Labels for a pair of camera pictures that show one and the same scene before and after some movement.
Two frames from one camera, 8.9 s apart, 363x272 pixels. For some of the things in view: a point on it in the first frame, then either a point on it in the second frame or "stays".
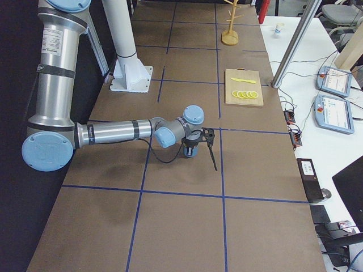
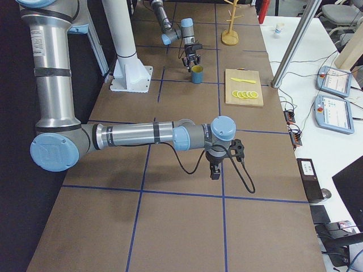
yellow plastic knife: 244,80 stays
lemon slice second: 239,94 stays
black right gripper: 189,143 -> 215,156
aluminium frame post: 309,12 stays
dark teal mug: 194,151 -> 197,73
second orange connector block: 296,137 stays
